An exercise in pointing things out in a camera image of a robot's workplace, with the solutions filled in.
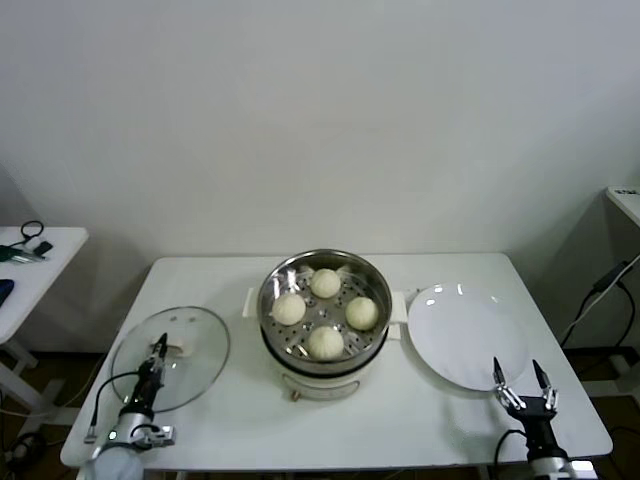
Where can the white oval plate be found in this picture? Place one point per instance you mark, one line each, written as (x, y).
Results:
(460, 335)

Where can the white desk with label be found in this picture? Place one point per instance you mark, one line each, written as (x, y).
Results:
(625, 205)

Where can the dark blue object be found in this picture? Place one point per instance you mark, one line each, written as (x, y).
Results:
(6, 292)

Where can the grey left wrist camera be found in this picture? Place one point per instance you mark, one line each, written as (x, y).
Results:
(157, 436)

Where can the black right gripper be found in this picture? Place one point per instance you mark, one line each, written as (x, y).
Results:
(537, 430)

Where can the perforated steel steamer basket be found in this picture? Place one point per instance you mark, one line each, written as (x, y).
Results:
(380, 300)

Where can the small black device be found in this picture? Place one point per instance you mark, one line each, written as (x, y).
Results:
(45, 247)

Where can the black power adapter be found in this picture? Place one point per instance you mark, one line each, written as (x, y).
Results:
(607, 277)

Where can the white side table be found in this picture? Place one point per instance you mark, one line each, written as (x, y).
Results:
(55, 272)

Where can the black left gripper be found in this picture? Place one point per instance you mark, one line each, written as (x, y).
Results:
(147, 387)

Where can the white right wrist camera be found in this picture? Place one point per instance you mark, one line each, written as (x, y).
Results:
(582, 469)

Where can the white steamed baozi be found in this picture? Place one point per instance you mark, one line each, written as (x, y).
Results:
(289, 308)
(326, 282)
(361, 312)
(325, 342)

